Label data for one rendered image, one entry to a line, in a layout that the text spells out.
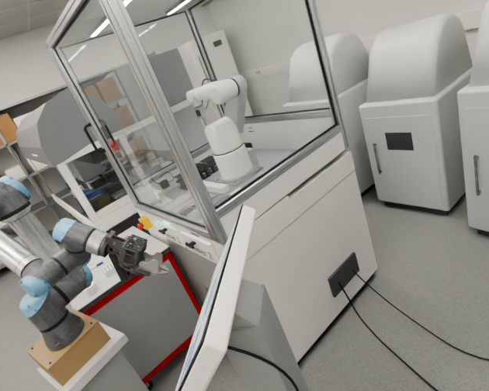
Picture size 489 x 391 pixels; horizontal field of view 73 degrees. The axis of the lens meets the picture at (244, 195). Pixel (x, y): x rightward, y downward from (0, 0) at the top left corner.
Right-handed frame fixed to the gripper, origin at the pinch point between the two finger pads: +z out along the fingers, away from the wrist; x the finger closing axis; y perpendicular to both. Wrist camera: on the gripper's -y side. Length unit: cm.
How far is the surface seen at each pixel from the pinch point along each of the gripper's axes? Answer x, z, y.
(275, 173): 63, 27, 19
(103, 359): 0, -13, -56
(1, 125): 298, -298, -159
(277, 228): 55, 37, -4
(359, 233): 98, 93, -12
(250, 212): 9.7, 18.3, 26.2
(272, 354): -19.6, 36.0, 5.9
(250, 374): -20.4, 33.3, -3.6
